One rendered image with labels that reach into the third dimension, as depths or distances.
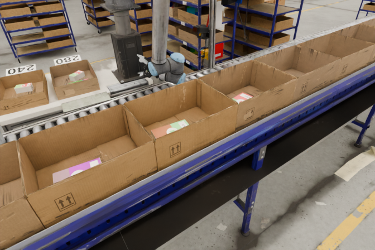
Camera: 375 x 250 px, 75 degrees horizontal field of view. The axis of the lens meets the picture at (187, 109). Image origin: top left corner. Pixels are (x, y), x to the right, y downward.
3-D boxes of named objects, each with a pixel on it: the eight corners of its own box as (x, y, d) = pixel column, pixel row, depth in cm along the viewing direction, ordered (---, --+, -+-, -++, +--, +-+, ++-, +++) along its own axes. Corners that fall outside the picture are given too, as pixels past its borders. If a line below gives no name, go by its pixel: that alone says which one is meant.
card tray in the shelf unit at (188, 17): (177, 18, 263) (177, 8, 258) (201, 14, 276) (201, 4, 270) (197, 27, 234) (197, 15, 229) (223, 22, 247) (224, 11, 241)
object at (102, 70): (129, 58, 230) (128, 56, 229) (153, 83, 188) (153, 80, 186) (4, 87, 190) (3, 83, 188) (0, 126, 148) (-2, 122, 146)
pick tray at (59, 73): (90, 70, 204) (87, 58, 199) (100, 89, 176) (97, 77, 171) (53, 78, 193) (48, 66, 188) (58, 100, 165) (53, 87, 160)
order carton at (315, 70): (291, 68, 166) (296, 44, 157) (332, 85, 146) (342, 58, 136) (249, 85, 149) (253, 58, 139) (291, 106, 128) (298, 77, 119)
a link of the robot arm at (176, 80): (187, 70, 166) (186, 81, 173) (170, 65, 169) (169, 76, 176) (181, 77, 159) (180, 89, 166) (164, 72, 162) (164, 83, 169)
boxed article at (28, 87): (18, 90, 177) (15, 85, 175) (33, 88, 180) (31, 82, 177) (17, 94, 173) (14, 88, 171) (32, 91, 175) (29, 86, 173)
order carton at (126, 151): (129, 134, 114) (122, 102, 104) (159, 174, 93) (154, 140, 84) (34, 172, 96) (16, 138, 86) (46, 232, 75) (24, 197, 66)
